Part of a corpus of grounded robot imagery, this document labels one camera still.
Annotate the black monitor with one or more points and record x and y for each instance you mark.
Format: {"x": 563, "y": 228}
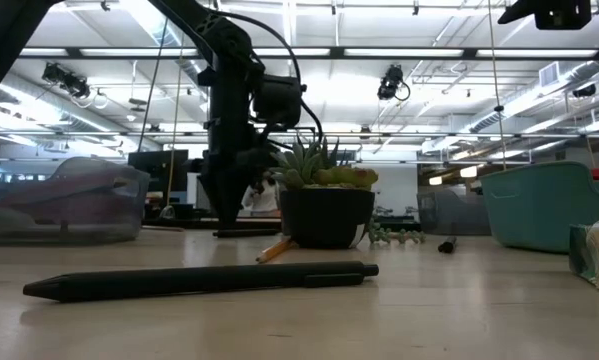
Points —
{"x": 156, "y": 175}

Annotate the potted succulent plant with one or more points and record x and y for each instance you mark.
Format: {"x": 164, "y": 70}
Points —
{"x": 324, "y": 215}

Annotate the pink marker bar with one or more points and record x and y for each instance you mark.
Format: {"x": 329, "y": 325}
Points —
{"x": 54, "y": 205}

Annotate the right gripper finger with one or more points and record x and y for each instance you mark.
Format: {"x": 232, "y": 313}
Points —
{"x": 521, "y": 12}

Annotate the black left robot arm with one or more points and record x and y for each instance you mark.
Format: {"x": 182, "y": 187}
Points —
{"x": 231, "y": 100}

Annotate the black pen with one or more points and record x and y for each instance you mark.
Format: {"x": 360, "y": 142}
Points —
{"x": 447, "y": 245}
{"x": 179, "y": 281}
{"x": 269, "y": 233}

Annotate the orange pencil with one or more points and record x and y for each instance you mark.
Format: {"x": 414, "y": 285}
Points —
{"x": 275, "y": 251}

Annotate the black ceiling camera cluster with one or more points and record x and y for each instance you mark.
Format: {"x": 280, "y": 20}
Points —
{"x": 66, "y": 80}

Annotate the teal plastic bin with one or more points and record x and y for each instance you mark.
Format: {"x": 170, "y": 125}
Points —
{"x": 539, "y": 210}

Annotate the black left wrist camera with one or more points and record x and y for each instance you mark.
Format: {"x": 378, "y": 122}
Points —
{"x": 276, "y": 102}

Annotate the grey translucent plastic bin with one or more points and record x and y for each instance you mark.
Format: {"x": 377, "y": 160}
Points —
{"x": 454, "y": 215}
{"x": 79, "y": 230}

